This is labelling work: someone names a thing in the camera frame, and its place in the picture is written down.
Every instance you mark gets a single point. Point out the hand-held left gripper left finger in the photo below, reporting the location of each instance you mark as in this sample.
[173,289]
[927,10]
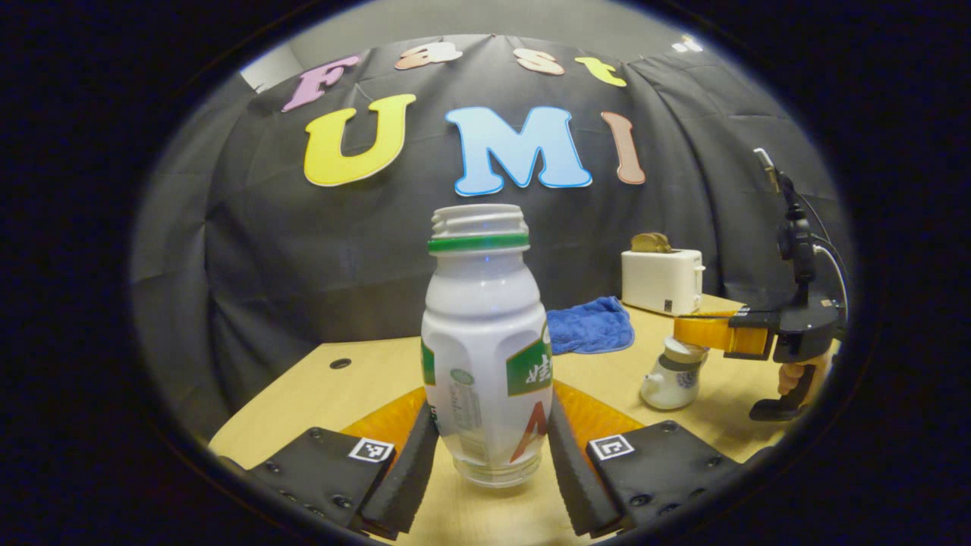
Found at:
[406,478]

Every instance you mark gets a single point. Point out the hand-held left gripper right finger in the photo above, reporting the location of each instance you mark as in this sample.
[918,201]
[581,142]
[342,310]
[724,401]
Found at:
[573,478]

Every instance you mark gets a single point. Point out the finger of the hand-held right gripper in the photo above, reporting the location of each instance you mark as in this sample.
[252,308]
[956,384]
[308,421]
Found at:
[747,334]

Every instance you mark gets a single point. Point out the white blue teacup lid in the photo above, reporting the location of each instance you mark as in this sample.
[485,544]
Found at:
[683,350]

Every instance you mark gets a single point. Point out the white blue patterned teacup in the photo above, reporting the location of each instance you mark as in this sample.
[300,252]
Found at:
[671,390]

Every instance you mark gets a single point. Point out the white plastic water bottle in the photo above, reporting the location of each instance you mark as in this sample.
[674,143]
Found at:
[485,326]

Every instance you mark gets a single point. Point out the white toaster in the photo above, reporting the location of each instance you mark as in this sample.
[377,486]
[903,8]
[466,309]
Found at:
[660,282]

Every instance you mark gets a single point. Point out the brown bread slice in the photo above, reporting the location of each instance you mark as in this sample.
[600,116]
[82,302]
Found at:
[650,243]

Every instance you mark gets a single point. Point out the blue towel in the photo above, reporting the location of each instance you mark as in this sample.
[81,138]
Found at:
[592,326]

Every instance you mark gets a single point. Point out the black backdrop cloth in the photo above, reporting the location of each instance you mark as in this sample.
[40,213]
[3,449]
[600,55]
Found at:
[265,265]

